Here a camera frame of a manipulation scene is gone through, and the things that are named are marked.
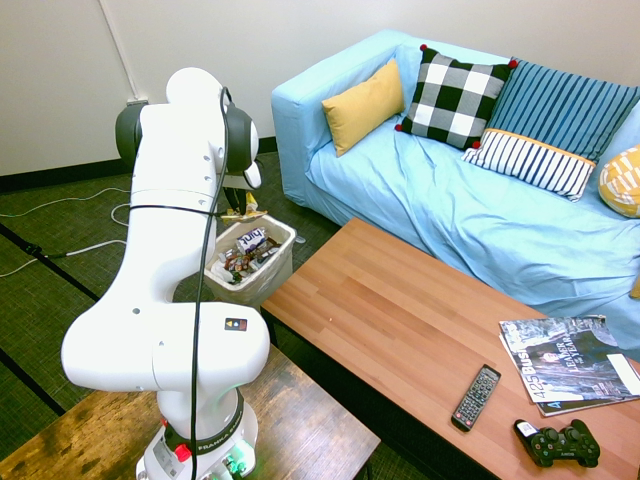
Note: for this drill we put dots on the plain yellow pillow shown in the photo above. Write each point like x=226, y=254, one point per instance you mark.
x=362, y=107

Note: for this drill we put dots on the light blue sofa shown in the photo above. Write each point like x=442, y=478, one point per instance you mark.
x=500, y=235

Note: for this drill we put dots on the rustic wooden robot table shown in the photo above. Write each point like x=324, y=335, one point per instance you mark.
x=300, y=415

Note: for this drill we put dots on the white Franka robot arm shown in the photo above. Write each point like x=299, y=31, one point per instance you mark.
x=170, y=250

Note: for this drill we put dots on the business magazine with dark cover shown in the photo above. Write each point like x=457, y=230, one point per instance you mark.
x=560, y=357

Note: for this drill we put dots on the brown snack wrapper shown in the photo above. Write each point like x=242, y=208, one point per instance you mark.
x=272, y=247

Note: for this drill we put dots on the black white checked pillow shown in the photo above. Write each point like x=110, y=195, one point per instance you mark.
x=455, y=95

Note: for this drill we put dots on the white trash bin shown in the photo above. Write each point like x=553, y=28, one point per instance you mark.
x=272, y=275

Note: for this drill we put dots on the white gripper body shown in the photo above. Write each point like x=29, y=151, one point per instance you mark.
x=253, y=175

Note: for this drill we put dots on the white crumpled paper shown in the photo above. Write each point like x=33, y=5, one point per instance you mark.
x=220, y=272

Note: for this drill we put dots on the navy white striped pillow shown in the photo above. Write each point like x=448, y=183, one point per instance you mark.
x=535, y=162

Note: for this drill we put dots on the black game controller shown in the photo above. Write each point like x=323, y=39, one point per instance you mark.
x=565, y=445

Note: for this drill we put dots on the yellow chip bag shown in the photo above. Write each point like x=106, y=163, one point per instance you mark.
x=245, y=216

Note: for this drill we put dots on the black remote control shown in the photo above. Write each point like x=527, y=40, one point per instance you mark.
x=476, y=397

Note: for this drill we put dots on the purple white drink box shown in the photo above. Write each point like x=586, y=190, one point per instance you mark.
x=251, y=240

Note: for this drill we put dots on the yellow white patterned pillow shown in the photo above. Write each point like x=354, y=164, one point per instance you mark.
x=622, y=182

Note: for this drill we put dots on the blue striped pillow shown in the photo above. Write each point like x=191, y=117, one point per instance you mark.
x=560, y=110

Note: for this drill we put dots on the wooden coffee table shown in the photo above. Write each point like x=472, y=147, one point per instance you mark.
x=410, y=330

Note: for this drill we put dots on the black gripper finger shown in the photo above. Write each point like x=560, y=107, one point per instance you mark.
x=250, y=202

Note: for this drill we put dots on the brown object at sofa edge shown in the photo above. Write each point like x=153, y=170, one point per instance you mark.
x=635, y=287

